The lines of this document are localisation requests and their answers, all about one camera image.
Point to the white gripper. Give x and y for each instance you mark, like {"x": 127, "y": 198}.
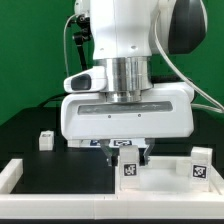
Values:
{"x": 163, "y": 112}

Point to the white square tabletop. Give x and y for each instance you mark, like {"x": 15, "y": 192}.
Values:
{"x": 171, "y": 175}

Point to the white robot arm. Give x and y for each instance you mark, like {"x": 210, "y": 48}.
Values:
{"x": 117, "y": 98}

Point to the white sheet with AprilTags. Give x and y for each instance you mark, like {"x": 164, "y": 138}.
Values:
{"x": 114, "y": 143}

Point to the white U-shaped obstacle fence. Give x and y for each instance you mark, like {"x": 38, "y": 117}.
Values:
{"x": 119, "y": 205}

